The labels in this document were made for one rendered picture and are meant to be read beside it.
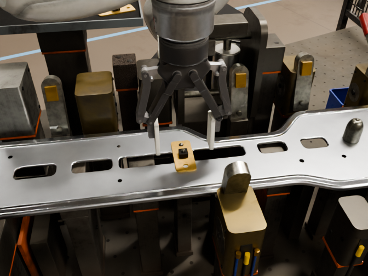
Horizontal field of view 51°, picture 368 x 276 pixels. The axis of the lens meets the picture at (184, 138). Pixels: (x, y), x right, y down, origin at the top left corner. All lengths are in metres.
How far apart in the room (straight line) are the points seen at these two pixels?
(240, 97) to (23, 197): 0.47
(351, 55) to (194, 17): 1.39
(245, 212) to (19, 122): 0.48
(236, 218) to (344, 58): 1.35
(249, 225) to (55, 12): 0.37
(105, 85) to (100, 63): 2.40
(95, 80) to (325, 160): 0.48
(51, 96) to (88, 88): 0.07
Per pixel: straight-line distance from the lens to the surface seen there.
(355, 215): 0.70
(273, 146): 0.79
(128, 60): 0.84
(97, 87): 0.79
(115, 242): 0.98
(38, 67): 3.28
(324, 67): 1.73
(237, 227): 0.56
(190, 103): 0.93
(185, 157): 0.72
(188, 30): 0.54
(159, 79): 0.80
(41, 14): 0.44
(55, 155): 0.77
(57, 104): 0.80
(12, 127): 0.84
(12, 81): 0.80
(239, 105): 0.84
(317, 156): 0.77
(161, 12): 0.54
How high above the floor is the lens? 1.49
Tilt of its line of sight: 40 degrees down
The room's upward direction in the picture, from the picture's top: straight up
